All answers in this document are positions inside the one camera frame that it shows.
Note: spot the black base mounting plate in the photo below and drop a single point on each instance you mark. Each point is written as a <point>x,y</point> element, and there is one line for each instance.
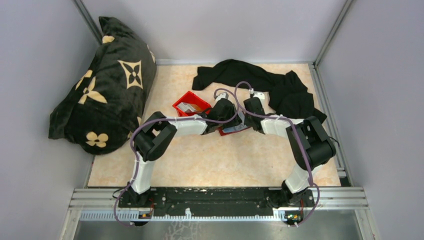
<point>215,202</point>

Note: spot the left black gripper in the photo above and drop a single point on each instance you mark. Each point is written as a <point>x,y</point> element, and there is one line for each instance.
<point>236,121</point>

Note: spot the black cloth garment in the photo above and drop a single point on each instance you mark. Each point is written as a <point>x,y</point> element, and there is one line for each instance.
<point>288,96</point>

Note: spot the red leather card holder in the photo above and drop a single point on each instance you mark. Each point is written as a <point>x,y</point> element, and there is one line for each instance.
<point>228,129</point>

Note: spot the stack of grey cards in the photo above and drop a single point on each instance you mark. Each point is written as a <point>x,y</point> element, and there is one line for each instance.
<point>188,107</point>

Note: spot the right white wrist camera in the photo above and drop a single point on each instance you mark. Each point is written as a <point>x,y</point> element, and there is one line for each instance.
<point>260,95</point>

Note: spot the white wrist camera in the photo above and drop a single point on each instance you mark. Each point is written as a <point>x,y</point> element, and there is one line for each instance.
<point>223,95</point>
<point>260,95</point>

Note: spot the aluminium frame rail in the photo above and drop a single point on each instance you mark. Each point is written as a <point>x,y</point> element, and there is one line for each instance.
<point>98,204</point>

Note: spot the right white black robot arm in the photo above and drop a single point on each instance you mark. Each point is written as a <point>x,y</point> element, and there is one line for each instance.
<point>311,146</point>

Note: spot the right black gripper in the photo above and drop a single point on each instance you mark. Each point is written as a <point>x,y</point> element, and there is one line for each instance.
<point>246,121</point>

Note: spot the black floral patterned pillow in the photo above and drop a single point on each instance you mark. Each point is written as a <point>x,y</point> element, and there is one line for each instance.
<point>106,105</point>

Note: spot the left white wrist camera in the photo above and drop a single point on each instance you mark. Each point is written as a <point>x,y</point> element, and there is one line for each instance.
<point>223,95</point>

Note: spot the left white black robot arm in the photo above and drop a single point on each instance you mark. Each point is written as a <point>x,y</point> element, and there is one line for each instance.
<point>150,141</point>

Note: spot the red plastic bin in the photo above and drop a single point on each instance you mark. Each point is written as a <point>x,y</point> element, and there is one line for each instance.
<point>190,97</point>

